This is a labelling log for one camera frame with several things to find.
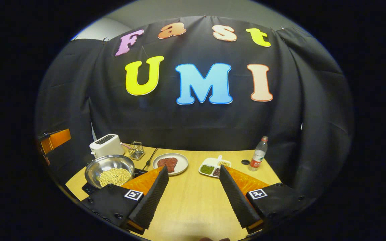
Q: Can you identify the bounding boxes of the round white plate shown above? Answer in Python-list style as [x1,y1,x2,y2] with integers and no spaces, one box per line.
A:
[152,153,189,176]

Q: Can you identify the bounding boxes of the red meat slices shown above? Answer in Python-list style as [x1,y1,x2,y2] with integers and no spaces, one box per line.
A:
[157,157,178,173]

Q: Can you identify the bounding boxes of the white toaster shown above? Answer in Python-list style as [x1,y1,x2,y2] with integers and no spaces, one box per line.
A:
[89,134,125,159]

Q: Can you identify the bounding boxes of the black induction cooktop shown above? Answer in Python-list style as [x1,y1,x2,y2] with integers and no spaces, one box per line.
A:
[81,168,148,196]

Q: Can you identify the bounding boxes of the clear water bottle red label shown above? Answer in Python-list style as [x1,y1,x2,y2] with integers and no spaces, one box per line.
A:
[248,136,268,172]

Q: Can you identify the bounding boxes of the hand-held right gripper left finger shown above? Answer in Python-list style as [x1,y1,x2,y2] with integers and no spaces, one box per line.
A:
[81,166,169,235]

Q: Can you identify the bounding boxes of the black power cable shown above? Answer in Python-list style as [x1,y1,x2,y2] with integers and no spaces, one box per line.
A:
[142,148,159,170]

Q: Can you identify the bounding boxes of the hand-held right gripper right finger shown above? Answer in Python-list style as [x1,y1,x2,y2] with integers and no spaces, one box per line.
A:
[219,165,314,234]

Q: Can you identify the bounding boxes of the wire mesh holder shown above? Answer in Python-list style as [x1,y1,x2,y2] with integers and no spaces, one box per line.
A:
[128,141,145,160]

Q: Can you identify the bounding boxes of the white divided dish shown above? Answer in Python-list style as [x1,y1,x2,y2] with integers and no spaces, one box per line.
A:
[198,155,232,178]

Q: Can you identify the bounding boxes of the steel pot with black handles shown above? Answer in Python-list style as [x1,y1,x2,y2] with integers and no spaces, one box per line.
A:
[85,154,135,189]

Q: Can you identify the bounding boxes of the heap of soybeans in pot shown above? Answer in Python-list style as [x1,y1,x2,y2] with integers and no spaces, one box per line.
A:
[99,168,131,187]

